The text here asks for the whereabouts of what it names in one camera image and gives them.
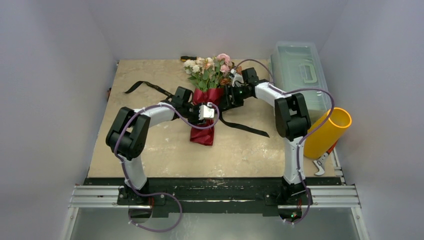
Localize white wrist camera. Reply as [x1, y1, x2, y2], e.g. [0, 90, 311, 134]
[229, 68, 244, 87]
[198, 102, 215, 120]

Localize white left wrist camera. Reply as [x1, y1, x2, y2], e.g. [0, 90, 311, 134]
[198, 102, 215, 120]

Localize yellow black screwdriver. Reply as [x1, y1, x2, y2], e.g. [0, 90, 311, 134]
[180, 55, 190, 62]

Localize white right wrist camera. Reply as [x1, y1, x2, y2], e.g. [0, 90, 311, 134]
[229, 68, 244, 87]

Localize aluminium frame rail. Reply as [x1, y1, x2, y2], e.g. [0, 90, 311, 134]
[68, 185, 361, 209]

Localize black table edge rail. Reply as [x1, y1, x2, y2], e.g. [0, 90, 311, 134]
[82, 177, 343, 219]

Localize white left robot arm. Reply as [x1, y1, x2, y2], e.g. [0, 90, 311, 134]
[105, 87, 207, 205]

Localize red paper flower bouquet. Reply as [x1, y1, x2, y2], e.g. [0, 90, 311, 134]
[183, 53, 243, 147]

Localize red handled pliers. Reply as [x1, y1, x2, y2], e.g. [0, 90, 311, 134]
[313, 141, 338, 176]

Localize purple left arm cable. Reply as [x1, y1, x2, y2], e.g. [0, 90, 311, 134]
[113, 102, 221, 233]

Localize black printed ribbon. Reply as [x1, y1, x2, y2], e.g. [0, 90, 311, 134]
[124, 81, 269, 138]

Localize yellow cylinder vase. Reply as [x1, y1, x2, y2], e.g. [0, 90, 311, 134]
[303, 107, 352, 160]

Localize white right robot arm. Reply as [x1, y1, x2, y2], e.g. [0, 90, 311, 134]
[219, 67, 311, 204]

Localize clear plastic storage box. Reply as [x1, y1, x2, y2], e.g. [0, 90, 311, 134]
[270, 41, 331, 124]

